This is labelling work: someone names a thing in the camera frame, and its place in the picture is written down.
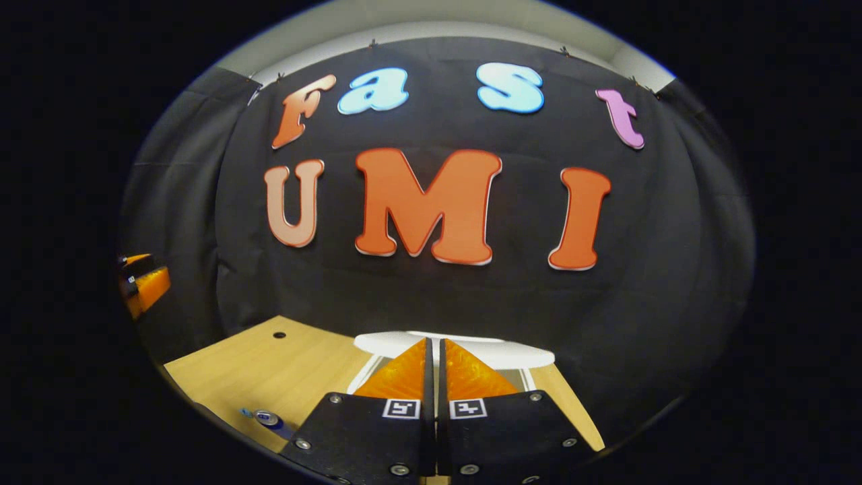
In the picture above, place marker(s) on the blue pop can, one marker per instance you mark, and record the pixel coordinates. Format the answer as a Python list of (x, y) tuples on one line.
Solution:
[(269, 421)]

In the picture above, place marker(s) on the wooden desktop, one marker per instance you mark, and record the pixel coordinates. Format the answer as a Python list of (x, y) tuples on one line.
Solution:
[(269, 370)]

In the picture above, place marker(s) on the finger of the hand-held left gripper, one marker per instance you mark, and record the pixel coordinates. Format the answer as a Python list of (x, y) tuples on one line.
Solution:
[(151, 286), (135, 264)]

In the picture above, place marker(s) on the white desktop garbage bin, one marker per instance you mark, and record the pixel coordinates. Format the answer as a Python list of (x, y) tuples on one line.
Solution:
[(512, 353)]

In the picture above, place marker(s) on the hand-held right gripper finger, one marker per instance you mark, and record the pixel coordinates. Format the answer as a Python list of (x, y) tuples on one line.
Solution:
[(442, 384), (429, 384)]

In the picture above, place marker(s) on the black backdrop cloth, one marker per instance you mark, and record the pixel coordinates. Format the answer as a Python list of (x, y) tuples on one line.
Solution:
[(673, 269)]

